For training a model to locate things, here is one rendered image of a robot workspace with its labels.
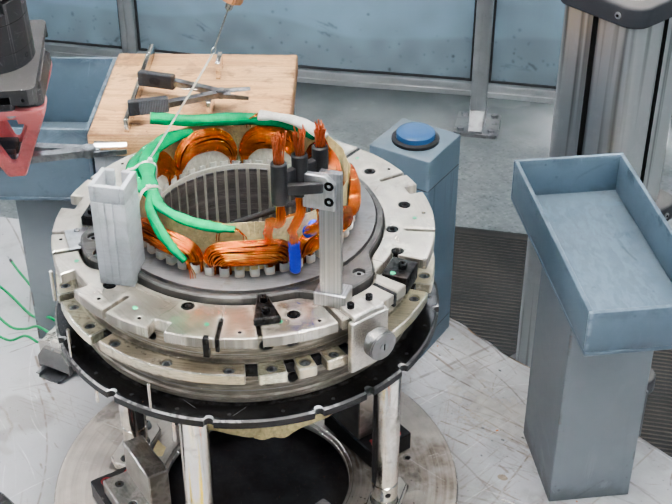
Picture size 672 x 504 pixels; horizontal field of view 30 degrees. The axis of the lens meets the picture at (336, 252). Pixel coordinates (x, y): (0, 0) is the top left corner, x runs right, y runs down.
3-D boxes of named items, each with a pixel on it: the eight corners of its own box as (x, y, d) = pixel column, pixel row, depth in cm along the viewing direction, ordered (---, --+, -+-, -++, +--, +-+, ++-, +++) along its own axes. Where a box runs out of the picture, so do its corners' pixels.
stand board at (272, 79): (89, 155, 125) (86, 134, 124) (120, 72, 141) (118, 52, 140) (288, 157, 125) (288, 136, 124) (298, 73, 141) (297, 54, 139)
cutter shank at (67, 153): (16, 165, 98) (15, 158, 98) (15, 160, 98) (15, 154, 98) (94, 156, 99) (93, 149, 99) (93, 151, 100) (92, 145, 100)
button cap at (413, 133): (423, 150, 127) (423, 142, 127) (389, 140, 129) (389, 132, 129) (441, 134, 130) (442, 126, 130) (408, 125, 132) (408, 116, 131)
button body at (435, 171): (419, 359, 140) (429, 162, 126) (366, 338, 143) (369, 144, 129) (449, 326, 145) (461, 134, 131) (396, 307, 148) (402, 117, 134)
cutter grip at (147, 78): (137, 86, 130) (136, 71, 129) (141, 82, 130) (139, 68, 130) (173, 90, 129) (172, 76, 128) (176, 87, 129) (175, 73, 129)
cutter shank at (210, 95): (169, 108, 125) (168, 102, 124) (166, 104, 125) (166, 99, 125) (226, 97, 127) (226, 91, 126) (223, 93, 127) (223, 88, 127)
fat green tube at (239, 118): (147, 135, 108) (145, 115, 107) (160, 114, 111) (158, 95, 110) (314, 149, 106) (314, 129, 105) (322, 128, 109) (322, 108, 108)
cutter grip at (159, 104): (129, 117, 124) (127, 102, 123) (128, 113, 125) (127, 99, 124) (169, 112, 125) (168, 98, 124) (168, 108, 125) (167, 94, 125)
